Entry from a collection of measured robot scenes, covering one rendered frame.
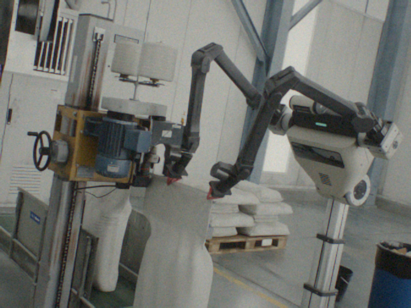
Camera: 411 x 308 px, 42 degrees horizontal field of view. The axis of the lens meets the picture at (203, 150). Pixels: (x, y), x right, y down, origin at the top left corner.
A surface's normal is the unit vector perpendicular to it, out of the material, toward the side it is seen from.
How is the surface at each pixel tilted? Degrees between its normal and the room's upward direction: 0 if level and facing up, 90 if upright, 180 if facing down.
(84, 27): 90
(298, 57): 90
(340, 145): 40
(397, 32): 90
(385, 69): 90
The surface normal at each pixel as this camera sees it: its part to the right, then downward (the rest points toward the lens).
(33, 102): 0.62, 0.18
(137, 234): -0.76, -0.07
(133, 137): -0.44, 0.00
